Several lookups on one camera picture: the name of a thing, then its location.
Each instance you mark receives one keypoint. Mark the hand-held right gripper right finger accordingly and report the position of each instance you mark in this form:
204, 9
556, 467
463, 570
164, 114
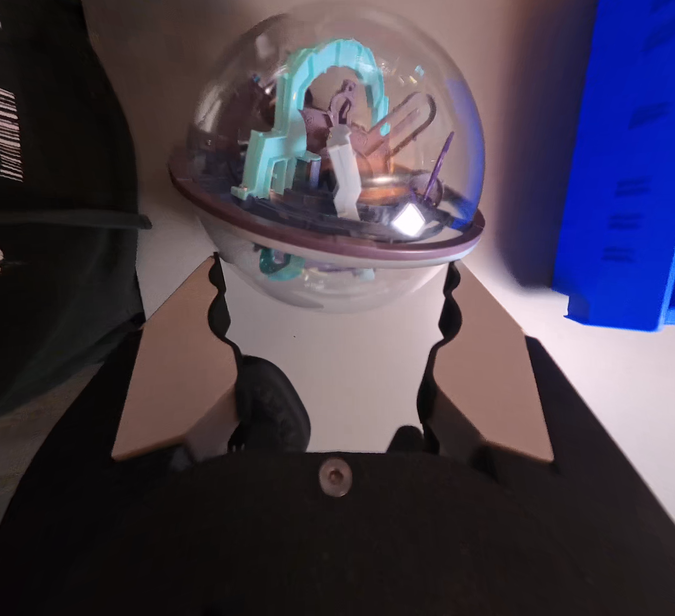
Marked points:
490, 389

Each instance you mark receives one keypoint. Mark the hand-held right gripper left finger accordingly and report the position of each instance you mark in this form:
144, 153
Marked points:
174, 389

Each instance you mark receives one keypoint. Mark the clear plastic maze ball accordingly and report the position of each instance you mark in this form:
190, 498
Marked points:
327, 152

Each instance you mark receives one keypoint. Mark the person's black printed hoodie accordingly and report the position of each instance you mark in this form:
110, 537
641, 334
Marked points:
58, 204

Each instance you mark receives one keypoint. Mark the blue plastic bin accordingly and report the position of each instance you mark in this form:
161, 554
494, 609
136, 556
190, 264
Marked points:
622, 152

